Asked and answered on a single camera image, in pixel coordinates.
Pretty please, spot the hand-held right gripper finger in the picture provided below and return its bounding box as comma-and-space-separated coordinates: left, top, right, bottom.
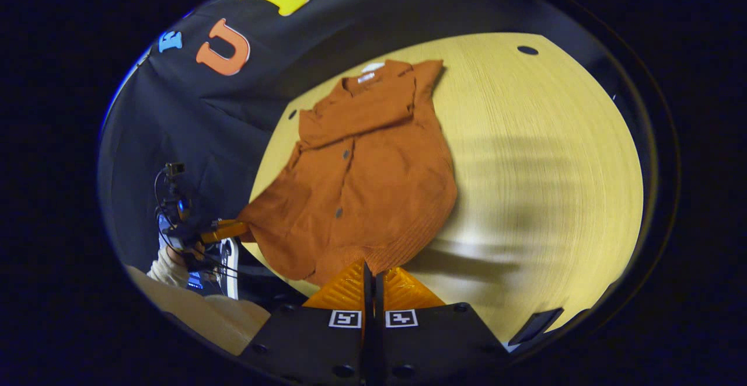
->
239, 258, 372, 386
373, 266, 509, 386

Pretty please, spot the orange button-up shirt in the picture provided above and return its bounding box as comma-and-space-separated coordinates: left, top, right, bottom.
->
236, 59, 459, 287

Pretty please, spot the person's cream sweater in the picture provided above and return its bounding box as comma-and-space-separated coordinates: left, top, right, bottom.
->
125, 265, 272, 356

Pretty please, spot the black backdrop cloth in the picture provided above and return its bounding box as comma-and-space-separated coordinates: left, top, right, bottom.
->
98, 0, 654, 293

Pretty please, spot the dark flat panel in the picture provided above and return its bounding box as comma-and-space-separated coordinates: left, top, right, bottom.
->
508, 308, 565, 347

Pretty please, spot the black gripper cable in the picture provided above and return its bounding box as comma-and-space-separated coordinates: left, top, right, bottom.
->
153, 167, 246, 281

